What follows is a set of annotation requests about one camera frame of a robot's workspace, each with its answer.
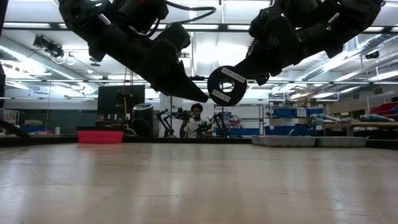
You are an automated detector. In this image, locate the black aluminium table frame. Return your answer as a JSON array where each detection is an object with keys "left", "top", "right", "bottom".
[{"left": 0, "top": 21, "right": 398, "bottom": 149}]

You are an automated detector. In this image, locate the black looped camera cable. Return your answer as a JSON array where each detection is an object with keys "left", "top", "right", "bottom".
[{"left": 144, "top": 0, "right": 218, "bottom": 37}]

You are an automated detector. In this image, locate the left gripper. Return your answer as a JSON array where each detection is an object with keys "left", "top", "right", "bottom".
[{"left": 88, "top": 22, "right": 210, "bottom": 103}]

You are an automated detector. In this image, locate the person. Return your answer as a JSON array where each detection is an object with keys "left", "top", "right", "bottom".
[{"left": 179, "top": 103, "right": 215, "bottom": 138}]

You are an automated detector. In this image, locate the grey tool kit case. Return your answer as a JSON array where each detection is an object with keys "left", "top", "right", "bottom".
[{"left": 251, "top": 134, "right": 368, "bottom": 148}]

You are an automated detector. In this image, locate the background robot station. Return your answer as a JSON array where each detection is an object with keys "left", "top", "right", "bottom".
[{"left": 154, "top": 76, "right": 233, "bottom": 138}]

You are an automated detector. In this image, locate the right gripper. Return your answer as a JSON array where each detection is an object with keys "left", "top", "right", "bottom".
[{"left": 234, "top": 9, "right": 335, "bottom": 86}]

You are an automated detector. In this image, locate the black ceiling-mounted device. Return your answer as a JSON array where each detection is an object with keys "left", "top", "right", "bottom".
[{"left": 33, "top": 34, "right": 65, "bottom": 59}]

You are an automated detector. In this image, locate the black wire spool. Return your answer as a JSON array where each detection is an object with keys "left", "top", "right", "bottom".
[{"left": 207, "top": 65, "right": 248, "bottom": 107}]

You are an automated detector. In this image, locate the red plastic crate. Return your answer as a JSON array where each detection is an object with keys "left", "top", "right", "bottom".
[{"left": 369, "top": 101, "right": 398, "bottom": 116}]

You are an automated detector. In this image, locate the wooden workbench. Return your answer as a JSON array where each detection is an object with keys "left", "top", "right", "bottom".
[{"left": 322, "top": 121, "right": 398, "bottom": 138}]

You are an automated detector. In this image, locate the red plastic bin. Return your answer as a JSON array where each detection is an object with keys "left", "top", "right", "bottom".
[{"left": 76, "top": 125, "right": 126, "bottom": 144}]

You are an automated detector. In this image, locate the black monitor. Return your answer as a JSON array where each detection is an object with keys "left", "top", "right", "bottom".
[{"left": 97, "top": 84, "right": 146, "bottom": 115}]

